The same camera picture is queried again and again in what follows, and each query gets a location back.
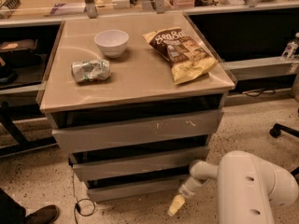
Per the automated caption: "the black floor cable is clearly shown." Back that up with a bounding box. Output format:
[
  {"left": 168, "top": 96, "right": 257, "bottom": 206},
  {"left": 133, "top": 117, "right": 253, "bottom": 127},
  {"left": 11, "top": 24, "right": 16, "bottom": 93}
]
[{"left": 72, "top": 171, "right": 97, "bottom": 224}]

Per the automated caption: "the dark trouser leg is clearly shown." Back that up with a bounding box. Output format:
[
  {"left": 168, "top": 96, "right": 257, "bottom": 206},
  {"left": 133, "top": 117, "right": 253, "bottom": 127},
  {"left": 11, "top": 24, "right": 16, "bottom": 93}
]
[{"left": 0, "top": 189, "right": 26, "bottom": 224}]

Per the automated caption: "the black office chair base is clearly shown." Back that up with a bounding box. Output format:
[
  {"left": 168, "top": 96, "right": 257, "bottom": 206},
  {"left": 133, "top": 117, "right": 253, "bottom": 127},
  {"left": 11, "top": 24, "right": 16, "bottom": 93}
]
[{"left": 269, "top": 122, "right": 299, "bottom": 177}]

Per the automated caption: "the black coil spring holder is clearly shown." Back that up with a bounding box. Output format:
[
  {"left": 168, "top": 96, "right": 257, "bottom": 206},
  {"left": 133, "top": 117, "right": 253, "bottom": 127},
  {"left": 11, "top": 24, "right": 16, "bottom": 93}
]
[{"left": 0, "top": 0, "right": 21, "bottom": 20}]

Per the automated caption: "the grey drawer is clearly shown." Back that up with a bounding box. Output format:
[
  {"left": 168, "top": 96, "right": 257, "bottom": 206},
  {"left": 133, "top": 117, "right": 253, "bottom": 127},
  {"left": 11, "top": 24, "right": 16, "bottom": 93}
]
[
  {"left": 73, "top": 146, "right": 209, "bottom": 181},
  {"left": 52, "top": 109, "right": 223, "bottom": 153},
  {"left": 87, "top": 166, "right": 189, "bottom": 202}
]

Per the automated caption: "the black table leg frame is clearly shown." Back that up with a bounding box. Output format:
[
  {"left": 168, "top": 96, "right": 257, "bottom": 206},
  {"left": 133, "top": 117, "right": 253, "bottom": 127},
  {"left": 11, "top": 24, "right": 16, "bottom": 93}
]
[{"left": 0, "top": 105, "right": 56, "bottom": 158}]

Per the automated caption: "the purple white paper pack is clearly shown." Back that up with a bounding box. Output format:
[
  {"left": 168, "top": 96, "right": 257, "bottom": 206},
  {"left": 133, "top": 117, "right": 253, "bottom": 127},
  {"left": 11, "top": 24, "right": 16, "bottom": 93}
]
[{"left": 50, "top": 3, "right": 86, "bottom": 16}]

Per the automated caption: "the black cable under bench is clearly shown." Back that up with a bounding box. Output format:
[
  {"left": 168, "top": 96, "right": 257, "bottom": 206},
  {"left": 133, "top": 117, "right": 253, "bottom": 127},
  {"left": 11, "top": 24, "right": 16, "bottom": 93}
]
[{"left": 242, "top": 89, "right": 277, "bottom": 98}]

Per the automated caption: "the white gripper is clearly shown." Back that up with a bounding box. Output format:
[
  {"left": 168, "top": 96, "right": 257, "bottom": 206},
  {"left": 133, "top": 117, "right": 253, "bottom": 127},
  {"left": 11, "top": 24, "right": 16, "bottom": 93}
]
[{"left": 167, "top": 176, "right": 209, "bottom": 217}]

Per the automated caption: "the grey middle drawer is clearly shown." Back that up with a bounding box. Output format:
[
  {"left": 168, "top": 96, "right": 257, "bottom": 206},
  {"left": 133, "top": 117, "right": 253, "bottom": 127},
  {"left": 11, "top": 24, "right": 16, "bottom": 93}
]
[{"left": 73, "top": 146, "right": 209, "bottom": 181}]

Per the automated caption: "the brown shoe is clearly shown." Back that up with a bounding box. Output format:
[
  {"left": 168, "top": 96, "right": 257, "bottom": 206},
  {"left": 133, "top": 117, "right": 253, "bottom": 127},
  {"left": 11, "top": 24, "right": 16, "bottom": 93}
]
[{"left": 23, "top": 204, "right": 60, "bottom": 224}]

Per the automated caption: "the brown yellow chip bag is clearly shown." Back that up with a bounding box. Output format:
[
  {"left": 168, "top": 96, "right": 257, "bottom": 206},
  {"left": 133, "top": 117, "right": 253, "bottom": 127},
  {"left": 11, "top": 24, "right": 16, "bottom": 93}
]
[{"left": 143, "top": 27, "right": 218, "bottom": 85}]

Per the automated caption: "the grey bottom drawer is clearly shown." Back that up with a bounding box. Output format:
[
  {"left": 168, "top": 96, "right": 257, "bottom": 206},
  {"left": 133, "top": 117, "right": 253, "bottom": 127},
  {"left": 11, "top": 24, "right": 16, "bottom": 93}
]
[{"left": 87, "top": 166, "right": 189, "bottom": 202}]

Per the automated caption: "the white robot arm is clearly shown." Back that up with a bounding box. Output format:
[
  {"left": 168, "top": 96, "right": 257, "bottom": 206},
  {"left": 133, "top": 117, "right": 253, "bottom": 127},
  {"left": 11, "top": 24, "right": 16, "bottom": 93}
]
[{"left": 168, "top": 150, "right": 298, "bottom": 224}]

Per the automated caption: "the white bowl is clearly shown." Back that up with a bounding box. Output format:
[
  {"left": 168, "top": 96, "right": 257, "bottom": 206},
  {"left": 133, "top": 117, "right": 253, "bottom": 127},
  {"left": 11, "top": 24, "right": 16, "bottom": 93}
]
[{"left": 94, "top": 30, "right": 129, "bottom": 58}]

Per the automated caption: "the grey drawer cabinet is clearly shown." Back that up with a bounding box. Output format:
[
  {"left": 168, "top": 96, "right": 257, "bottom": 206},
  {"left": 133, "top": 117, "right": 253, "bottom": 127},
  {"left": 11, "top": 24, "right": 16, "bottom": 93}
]
[{"left": 36, "top": 11, "right": 237, "bottom": 203}]

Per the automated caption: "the grey top drawer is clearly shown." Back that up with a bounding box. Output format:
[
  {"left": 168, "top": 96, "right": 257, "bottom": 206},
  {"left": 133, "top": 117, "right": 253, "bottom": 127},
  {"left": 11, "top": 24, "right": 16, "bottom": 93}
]
[{"left": 52, "top": 109, "right": 223, "bottom": 153}]

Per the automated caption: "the clear plastic bottle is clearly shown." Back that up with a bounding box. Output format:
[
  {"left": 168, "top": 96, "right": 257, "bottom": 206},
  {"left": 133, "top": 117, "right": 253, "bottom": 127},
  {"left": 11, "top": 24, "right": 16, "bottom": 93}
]
[{"left": 281, "top": 33, "right": 299, "bottom": 59}]

